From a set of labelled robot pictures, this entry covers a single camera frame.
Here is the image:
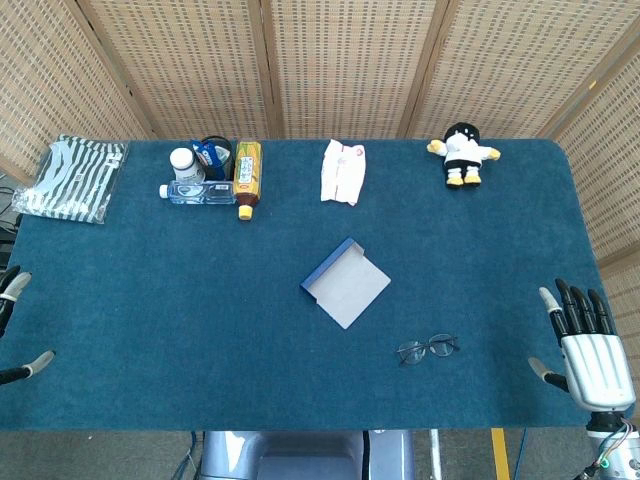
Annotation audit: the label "tea bottle with yellow cap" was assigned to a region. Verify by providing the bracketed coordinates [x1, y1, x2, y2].
[232, 140, 264, 222]

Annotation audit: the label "yellow floor tape strip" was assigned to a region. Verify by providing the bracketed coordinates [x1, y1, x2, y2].
[490, 428, 511, 480]

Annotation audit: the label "black and white plush toy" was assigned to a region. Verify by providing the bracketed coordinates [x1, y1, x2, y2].
[426, 123, 502, 190]

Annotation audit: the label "woven bamboo folding screen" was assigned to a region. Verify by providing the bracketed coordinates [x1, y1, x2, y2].
[0, 0, 640, 401]

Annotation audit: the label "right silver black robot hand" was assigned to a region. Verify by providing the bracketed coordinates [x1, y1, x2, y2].
[528, 278, 637, 412]

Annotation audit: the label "blue floor cable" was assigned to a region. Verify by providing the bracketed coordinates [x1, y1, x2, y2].
[512, 428, 531, 480]

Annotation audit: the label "blue-grey robot torso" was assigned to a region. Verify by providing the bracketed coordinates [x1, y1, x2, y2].
[197, 429, 416, 480]

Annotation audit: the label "black mesh pen holder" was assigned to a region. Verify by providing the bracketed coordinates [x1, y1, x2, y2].
[199, 134, 236, 182]

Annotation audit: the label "white table leg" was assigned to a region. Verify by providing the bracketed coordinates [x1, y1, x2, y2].
[428, 428, 444, 480]

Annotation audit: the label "black floor cables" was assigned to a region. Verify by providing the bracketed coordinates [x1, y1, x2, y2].
[0, 184, 21, 224]

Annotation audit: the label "blue cardboard glasses case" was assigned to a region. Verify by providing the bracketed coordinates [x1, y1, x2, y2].
[299, 237, 392, 331]

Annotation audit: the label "striped shirt in plastic bag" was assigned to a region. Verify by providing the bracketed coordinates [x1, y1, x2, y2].
[10, 133, 130, 226]

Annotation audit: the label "white plastic jar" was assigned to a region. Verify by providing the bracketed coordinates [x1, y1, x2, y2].
[168, 147, 206, 184]

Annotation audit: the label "blue and white cable bundle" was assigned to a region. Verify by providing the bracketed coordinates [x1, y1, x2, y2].
[172, 430, 205, 480]

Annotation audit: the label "teal table carpet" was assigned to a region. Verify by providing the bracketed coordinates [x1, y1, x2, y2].
[0, 138, 636, 432]

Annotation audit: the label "black eyeglasses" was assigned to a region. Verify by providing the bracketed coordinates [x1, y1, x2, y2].
[396, 333, 460, 368]

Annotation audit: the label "white tissue pack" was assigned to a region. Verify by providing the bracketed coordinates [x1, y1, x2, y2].
[319, 138, 369, 207]

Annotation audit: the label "blue Oreo cookie pack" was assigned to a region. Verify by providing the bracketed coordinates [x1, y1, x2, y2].
[191, 140, 226, 169]

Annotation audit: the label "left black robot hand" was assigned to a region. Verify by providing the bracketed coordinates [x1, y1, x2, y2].
[0, 265, 56, 386]

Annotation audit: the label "clear water bottle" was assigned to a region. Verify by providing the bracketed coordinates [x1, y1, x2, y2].
[158, 179, 239, 206]

